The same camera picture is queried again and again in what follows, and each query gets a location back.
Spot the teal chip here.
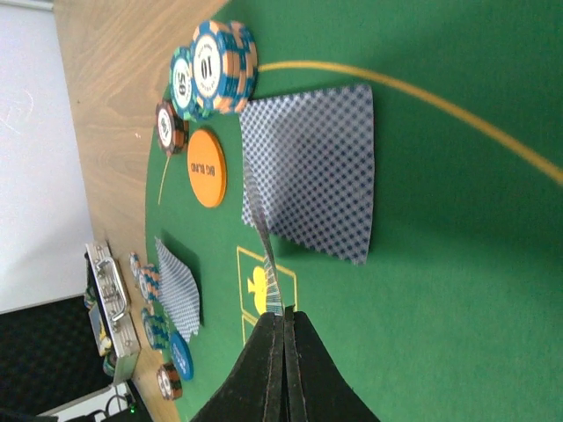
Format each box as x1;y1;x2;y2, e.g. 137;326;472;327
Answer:
169;46;208;122
141;308;169;351

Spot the red chip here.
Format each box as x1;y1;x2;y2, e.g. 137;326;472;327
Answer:
155;99;189;156
157;362;183;401

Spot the blue small blind button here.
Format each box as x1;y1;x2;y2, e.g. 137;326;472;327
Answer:
170;331;194;381

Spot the orange big blind button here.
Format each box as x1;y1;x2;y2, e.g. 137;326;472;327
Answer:
186;128;227;208

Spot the black aluminium poker case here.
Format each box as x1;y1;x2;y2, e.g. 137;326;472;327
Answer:
0;239;142;417

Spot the dealt card big blind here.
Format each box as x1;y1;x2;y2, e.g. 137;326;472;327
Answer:
239;84;375;265

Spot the blue checkered card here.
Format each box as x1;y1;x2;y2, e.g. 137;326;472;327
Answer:
243;156;284;316

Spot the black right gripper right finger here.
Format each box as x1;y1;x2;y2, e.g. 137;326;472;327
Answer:
283;307;378;421

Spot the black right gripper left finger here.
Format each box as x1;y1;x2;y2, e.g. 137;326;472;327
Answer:
193;313;284;421

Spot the blue orange chip small blind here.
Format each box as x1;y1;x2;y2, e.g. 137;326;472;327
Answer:
137;264;160;303

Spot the green round poker mat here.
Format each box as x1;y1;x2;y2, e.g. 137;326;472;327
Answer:
143;0;563;422

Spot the dealt card small blind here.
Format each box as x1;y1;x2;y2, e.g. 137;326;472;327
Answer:
155;237;201;343

